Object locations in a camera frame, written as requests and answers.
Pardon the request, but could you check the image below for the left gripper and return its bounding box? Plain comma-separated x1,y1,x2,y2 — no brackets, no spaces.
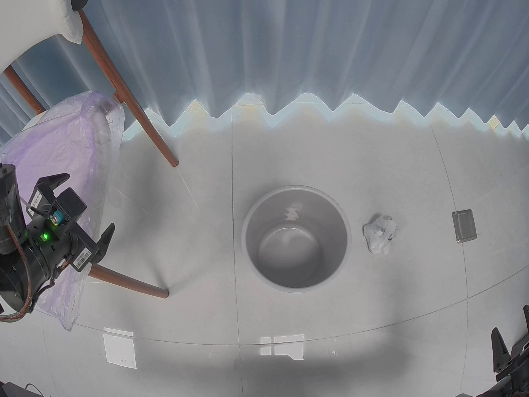
23,173,116,294

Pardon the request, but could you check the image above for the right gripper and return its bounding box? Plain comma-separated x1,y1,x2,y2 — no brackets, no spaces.
490,304,529,393

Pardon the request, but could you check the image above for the purple plastic bag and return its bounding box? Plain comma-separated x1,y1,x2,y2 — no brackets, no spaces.
0,90,125,332

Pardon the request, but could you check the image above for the white trash bin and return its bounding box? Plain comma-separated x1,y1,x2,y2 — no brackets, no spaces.
241,185,352,294

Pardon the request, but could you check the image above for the white chair with wooden legs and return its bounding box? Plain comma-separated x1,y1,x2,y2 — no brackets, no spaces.
0,0,179,301

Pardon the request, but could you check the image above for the crumpled white paper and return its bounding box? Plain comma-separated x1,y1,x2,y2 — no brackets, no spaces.
363,214,398,256

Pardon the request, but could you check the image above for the pale blue curtain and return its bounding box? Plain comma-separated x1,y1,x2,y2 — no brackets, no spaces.
0,0,529,140

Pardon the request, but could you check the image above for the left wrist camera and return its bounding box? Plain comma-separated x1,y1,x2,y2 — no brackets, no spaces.
49,187,88,241

